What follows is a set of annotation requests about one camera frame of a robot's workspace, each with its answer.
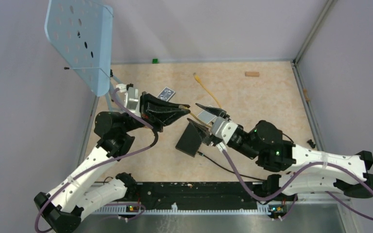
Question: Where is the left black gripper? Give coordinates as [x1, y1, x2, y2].
[121, 91, 190, 133]

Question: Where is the grey card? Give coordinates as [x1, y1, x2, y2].
[197, 109, 217, 126]

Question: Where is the black network switch box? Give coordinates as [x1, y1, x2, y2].
[175, 123, 202, 157]

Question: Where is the black cable with plug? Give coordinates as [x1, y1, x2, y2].
[198, 133, 295, 183]

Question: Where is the yellow ethernet cable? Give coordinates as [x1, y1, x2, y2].
[180, 72, 222, 124]

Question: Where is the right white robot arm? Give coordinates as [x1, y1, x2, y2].
[190, 106, 373, 201]

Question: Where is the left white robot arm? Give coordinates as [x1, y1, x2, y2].
[34, 92, 190, 233]

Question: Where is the blue playing card deck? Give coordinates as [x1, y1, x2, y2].
[157, 87, 176, 101]

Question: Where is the long wooden block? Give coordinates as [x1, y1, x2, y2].
[245, 71, 260, 77]

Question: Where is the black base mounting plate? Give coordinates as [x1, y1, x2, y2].
[117, 182, 269, 211]

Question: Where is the small black clip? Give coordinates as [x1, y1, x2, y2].
[307, 139, 316, 149]

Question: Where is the light blue music stand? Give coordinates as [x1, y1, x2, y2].
[45, 0, 118, 111]

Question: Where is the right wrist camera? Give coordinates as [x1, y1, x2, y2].
[216, 121, 238, 152]

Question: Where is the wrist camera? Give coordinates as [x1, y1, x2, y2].
[216, 121, 238, 152]
[116, 83, 141, 117]

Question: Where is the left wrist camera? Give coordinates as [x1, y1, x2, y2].
[116, 83, 141, 117]

